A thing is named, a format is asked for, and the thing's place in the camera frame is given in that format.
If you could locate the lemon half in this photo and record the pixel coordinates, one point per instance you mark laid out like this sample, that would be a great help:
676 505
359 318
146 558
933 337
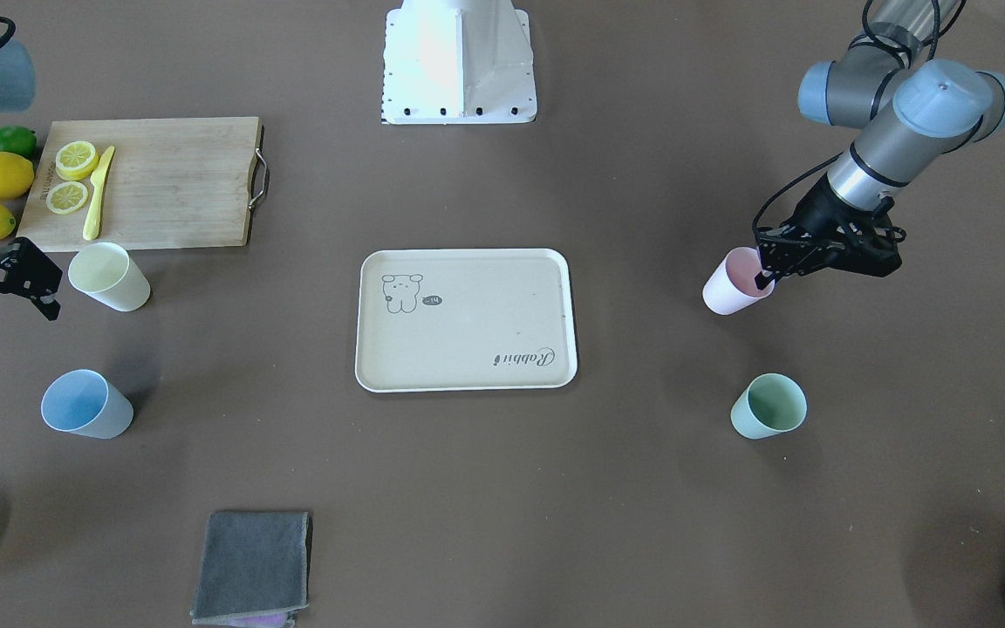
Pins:
76 160
67 197

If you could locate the green lime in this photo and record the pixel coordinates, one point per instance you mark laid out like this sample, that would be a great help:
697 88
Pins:
18 140

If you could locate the cream rabbit tray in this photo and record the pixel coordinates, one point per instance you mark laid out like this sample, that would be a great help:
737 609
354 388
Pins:
463 319

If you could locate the lemon half lower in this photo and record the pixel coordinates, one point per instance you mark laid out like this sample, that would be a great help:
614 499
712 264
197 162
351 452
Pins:
67 197

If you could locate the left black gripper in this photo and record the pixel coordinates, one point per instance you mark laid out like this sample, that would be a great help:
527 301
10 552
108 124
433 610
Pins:
817 212

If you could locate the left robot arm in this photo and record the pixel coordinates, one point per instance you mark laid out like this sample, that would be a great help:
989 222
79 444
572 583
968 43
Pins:
909 107

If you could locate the whole lemon upper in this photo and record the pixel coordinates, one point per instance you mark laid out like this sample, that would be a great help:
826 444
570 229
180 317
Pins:
16 176

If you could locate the grey folded cloth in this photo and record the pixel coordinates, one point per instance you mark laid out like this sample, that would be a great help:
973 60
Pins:
254 569

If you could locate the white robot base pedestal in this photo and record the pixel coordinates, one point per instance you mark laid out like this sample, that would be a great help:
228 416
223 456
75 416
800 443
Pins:
458 63

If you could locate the yellow plastic knife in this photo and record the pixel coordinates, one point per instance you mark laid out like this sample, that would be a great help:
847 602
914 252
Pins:
98 177

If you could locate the pale yellow cup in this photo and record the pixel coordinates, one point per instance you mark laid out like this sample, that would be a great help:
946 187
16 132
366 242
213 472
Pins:
105 272

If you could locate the mint green cup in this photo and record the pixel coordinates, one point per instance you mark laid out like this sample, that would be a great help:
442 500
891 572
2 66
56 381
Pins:
771 404

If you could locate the blue cup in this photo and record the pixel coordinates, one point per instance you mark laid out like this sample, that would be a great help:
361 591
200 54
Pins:
84 402

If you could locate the lemon half upper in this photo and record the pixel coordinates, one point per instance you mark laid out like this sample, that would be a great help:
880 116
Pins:
76 160

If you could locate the pink cup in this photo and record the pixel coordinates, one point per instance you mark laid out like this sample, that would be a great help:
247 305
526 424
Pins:
732 287

